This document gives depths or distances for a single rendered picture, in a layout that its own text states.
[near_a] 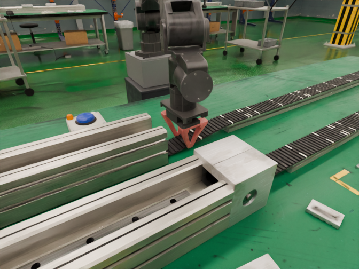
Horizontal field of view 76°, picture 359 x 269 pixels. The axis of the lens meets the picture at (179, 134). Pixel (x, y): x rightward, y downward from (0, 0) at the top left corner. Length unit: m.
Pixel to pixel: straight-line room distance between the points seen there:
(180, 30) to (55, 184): 0.33
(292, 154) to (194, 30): 0.32
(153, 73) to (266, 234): 0.70
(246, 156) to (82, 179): 0.28
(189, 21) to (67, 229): 0.37
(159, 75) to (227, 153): 0.61
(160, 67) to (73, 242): 0.72
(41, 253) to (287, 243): 0.34
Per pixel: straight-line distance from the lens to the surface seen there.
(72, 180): 0.44
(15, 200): 0.45
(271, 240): 0.41
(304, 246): 0.42
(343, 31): 6.80
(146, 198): 0.36
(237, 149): 0.40
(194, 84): 0.39
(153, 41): 0.95
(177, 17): 0.44
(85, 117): 0.58
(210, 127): 0.59
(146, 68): 0.91
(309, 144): 0.58
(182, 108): 0.48
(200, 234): 0.36
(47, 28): 7.95
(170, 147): 0.55
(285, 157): 0.52
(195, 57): 0.40
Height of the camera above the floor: 1.10
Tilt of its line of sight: 32 degrees down
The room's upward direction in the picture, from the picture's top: straight up
